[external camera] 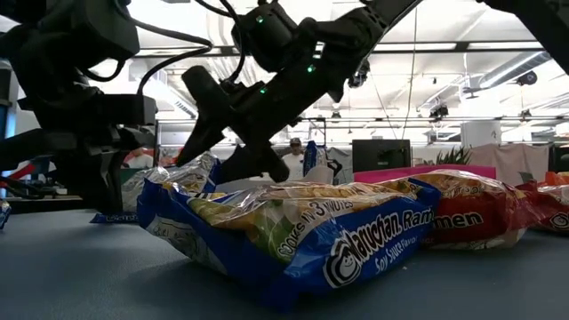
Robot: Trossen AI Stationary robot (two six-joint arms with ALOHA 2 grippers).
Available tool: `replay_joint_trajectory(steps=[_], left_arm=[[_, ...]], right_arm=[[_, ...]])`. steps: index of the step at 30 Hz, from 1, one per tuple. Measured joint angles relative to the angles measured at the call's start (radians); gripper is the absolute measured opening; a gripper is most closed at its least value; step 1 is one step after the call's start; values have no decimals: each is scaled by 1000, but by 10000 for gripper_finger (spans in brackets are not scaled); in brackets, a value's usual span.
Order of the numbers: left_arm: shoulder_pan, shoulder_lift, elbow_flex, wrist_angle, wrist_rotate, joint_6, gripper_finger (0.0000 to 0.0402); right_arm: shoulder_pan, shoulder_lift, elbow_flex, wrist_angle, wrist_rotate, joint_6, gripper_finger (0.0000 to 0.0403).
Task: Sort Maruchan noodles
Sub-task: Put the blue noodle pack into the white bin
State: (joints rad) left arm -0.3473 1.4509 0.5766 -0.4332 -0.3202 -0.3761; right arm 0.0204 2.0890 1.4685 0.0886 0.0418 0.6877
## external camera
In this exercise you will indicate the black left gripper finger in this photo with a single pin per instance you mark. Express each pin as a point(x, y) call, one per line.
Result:
point(104, 186)

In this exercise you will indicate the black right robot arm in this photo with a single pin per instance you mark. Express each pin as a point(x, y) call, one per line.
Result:
point(355, 31)

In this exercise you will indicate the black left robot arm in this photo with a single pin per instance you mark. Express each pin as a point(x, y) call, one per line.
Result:
point(53, 35)

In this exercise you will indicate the white plastic bin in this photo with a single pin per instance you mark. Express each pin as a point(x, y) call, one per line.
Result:
point(318, 175)

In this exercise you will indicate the red beef ramen pack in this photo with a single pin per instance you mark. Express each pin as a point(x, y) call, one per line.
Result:
point(480, 222)
point(553, 213)

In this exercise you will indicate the black aluminium table frame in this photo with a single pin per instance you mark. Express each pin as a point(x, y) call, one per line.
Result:
point(44, 203)

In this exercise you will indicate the blue hanging bag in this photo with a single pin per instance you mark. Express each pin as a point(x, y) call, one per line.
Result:
point(310, 157)

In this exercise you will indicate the potted succulent plant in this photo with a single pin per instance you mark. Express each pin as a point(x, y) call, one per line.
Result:
point(453, 157)

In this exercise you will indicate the black monitor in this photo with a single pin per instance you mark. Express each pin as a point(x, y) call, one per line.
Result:
point(382, 155)

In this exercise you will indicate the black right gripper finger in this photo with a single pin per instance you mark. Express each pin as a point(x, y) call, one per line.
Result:
point(240, 169)
point(204, 138)

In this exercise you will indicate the orange chicken ramen pack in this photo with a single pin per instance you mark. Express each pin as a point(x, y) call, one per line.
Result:
point(558, 178)

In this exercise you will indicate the grey cloth cover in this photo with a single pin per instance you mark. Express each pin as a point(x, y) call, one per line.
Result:
point(511, 162)

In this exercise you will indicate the person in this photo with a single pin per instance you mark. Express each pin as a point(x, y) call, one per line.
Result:
point(295, 166)

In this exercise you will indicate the teal plastic bin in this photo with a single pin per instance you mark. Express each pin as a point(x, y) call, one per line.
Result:
point(133, 175)

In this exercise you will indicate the red plastic bin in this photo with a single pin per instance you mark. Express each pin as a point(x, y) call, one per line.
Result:
point(400, 174)

